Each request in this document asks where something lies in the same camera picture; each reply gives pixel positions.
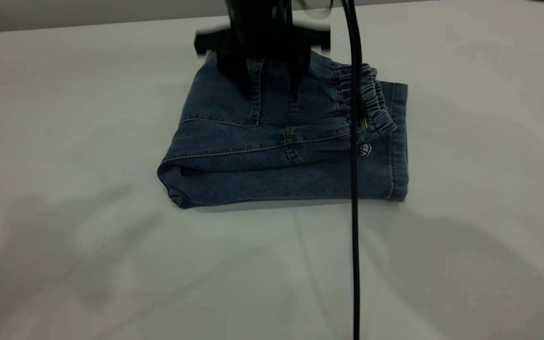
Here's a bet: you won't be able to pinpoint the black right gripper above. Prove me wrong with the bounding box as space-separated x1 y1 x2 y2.
194 14 332 101

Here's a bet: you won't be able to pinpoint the blue denim shorts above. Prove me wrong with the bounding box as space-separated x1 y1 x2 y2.
157 50 409 210

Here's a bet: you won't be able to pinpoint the black cable with loose plug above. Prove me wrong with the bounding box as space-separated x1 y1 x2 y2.
342 0 368 130

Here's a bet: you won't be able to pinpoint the long black cable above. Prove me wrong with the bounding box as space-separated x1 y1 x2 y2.
345 0 362 340

